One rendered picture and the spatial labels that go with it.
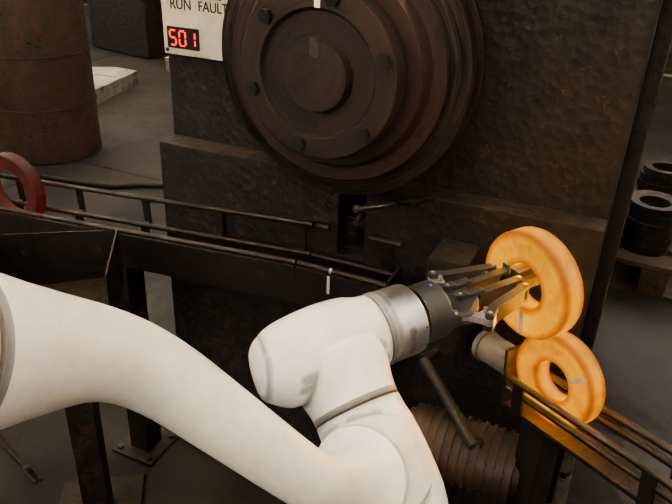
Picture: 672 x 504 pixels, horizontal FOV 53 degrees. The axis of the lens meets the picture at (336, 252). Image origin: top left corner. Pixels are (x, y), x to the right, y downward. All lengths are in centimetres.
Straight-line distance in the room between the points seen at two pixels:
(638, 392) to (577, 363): 134
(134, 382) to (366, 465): 28
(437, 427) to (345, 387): 56
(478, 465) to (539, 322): 39
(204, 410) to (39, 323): 16
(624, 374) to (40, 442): 182
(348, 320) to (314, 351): 6
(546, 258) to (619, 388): 152
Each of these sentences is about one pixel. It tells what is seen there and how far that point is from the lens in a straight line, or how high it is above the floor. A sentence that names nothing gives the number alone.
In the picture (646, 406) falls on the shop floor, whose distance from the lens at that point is 238.
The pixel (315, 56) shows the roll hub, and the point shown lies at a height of 115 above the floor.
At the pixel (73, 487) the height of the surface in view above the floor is 1.
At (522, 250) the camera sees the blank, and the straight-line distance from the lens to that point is 95.
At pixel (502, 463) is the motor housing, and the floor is 51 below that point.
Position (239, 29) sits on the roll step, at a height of 116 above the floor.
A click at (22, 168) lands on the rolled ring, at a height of 76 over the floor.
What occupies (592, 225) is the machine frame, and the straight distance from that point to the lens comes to 129.
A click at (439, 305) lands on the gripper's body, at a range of 83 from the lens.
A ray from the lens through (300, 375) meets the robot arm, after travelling 73.
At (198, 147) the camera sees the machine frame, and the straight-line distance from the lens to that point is 154.
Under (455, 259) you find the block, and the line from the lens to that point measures 124.
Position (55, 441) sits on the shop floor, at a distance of 211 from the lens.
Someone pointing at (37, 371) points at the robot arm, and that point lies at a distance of 41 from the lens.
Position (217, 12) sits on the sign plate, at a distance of 147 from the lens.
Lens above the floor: 137
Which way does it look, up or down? 28 degrees down
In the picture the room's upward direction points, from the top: 2 degrees clockwise
